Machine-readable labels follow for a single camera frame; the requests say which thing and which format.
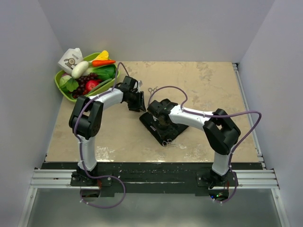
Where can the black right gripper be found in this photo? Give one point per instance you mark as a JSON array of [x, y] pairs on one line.
[[166, 133]]

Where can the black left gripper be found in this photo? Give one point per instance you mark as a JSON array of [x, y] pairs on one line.
[[139, 104]]

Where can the black zip tool case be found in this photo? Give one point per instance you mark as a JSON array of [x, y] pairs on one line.
[[163, 134]]

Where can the silver straight hair scissors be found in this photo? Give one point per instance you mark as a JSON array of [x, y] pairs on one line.
[[152, 90]]

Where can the silver thinning scissors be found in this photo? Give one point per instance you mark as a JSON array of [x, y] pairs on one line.
[[167, 142]]

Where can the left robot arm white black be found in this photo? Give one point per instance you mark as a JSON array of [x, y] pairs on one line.
[[85, 122]]

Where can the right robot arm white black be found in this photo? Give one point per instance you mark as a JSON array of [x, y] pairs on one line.
[[221, 133]]

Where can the red toy fruit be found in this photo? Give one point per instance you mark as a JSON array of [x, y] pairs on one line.
[[91, 85]]

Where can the yellow toy pepper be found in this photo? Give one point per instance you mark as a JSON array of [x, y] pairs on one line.
[[103, 56]]

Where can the orange toy carrot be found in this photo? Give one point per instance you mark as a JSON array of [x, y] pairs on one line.
[[99, 63]]

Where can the purple toy grapes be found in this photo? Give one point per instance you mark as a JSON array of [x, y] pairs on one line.
[[82, 82]]

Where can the white toy radish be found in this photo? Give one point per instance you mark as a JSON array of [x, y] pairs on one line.
[[79, 69]]

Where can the green toy leafy vegetable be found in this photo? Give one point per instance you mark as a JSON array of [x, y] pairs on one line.
[[68, 83]]

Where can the white paper bag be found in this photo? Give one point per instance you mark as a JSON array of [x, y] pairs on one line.
[[70, 59]]

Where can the green plastic tray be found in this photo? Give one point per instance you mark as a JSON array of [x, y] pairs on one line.
[[102, 74]]

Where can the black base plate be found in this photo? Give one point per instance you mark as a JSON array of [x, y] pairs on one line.
[[149, 178]]

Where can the aluminium frame rail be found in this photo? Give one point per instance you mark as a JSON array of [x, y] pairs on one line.
[[43, 179]]

